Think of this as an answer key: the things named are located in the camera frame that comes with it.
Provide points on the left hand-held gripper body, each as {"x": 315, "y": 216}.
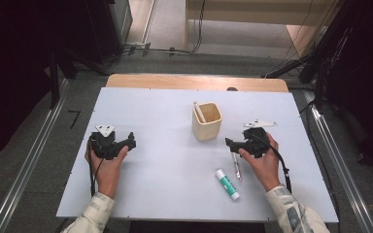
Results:
{"x": 105, "y": 147}

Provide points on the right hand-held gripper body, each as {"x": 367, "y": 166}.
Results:
{"x": 255, "y": 142}

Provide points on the silver pen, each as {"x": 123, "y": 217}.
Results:
{"x": 237, "y": 168}

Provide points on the beige square cup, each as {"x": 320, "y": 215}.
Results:
{"x": 207, "y": 131}

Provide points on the white pen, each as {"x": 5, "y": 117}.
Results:
{"x": 199, "y": 111}

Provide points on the person's left hand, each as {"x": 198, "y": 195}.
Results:
{"x": 108, "y": 174}

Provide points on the person's right hand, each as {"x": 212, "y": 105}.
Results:
{"x": 267, "y": 168}

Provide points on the white green glue stick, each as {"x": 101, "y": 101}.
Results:
{"x": 228, "y": 185}

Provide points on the wooden table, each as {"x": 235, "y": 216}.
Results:
{"x": 191, "y": 82}

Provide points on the black metal stand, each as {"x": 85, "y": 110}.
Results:
{"x": 54, "y": 84}
{"x": 319, "y": 90}

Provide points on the black curtain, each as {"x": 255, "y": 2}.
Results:
{"x": 9, "y": 81}
{"x": 369, "y": 81}

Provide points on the dark equipment cabinet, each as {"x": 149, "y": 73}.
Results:
{"x": 110, "y": 26}

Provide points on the light wooden furniture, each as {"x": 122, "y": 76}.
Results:
{"x": 255, "y": 13}

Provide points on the metal floor rail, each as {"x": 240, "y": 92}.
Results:
{"x": 336, "y": 161}
{"x": 28, "y": 158}

